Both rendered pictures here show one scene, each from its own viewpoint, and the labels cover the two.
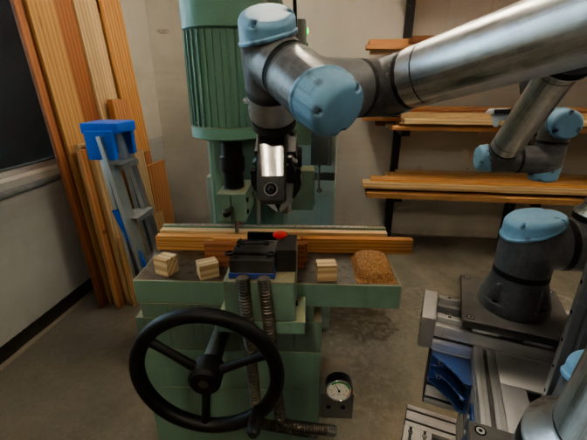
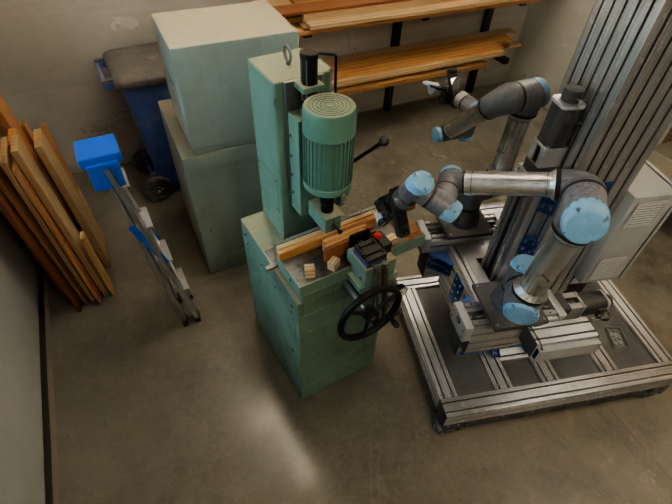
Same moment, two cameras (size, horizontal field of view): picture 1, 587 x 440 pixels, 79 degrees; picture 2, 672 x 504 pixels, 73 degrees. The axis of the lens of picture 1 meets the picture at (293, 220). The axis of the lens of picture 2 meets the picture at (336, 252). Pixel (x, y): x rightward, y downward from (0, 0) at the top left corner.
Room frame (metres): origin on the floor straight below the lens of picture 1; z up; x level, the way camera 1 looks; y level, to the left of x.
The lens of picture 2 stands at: (-0.25, 0.87, 2.20)
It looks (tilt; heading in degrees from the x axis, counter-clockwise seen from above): 46 degrees down; 325
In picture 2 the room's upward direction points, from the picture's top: 3 degrees clockwise
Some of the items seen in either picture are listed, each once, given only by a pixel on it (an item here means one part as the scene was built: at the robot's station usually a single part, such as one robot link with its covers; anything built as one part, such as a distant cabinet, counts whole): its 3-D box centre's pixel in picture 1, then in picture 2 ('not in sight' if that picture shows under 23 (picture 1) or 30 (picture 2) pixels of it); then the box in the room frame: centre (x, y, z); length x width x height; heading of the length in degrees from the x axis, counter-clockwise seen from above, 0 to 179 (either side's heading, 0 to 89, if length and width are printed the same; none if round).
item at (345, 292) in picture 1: (268, 281); (358, 255); (0.74, 0.06, 0.87); 0.61 x 0.30 x 0.06; 88
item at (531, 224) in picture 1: (532, 241); (472, 189); (0.72, -0.53, 0.98); 0.13 x 0.12 x 0.14; 82
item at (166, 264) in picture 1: (166, 264); (309, 271); (0.73, 0.30, 0.92); 0.04 x 0.04 x 0.04; 67
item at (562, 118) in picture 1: (556, 123); (472, 109); (0.96, -0.69, 1.21); 0.11 x 0.08 x 0.09; 172
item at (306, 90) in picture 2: not in sight; (308, 77); (0.99, 0.14, 1.54); 0.08 x 0.08 x 0.17; 88
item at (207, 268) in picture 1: (207, 268); (333, 263); (0.72, 0.20, 0.92); 0.04 x 0.03 x 0.04; 118
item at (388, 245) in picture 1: (282, 244); (350, 228); (0.85, 0.03, 0.92); 0.67 x 0.02 x 0.04; 88
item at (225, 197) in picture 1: (238, 202); (324, 215); (0.87, 0.14, 1.03); 0.14 x 0.07 x 0.09; 178
